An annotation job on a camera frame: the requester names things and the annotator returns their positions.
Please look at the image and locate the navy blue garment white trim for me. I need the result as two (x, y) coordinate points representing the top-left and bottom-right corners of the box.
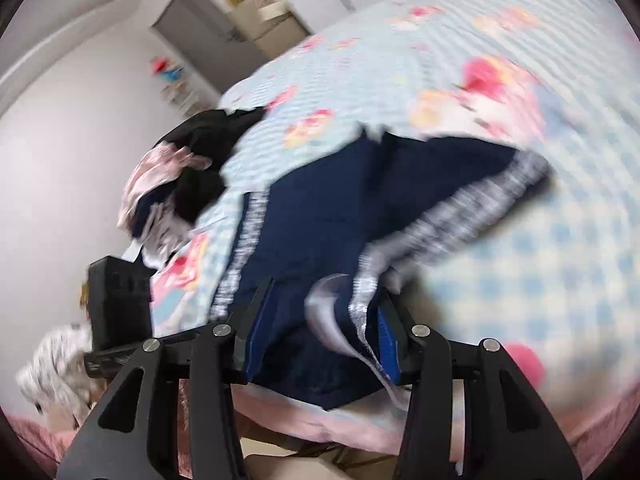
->
(210, 133), (550, 410)

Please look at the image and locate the white grey garment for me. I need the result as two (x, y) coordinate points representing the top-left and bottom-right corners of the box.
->
(122, 200), (193, 269)

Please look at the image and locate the pink ruffled garment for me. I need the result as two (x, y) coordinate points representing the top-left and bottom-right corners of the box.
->
(117, 142), (213, 232)

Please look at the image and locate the black clothing pile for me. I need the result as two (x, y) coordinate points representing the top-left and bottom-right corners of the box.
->
(117, 107), (267, 238)

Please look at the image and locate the grey door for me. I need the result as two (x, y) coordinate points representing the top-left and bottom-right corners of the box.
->
(153, 0), (268, 94)

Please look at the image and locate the cardboard boxes stack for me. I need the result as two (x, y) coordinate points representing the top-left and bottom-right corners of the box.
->
(224, 0), (310, 60)

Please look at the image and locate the blue checkered cartoon blanket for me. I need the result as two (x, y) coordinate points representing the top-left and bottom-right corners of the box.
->
(152, 0), (639, 413)

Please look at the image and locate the wall shelf with toys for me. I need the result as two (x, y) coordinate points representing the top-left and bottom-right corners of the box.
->
(150, 56), (202, 118)

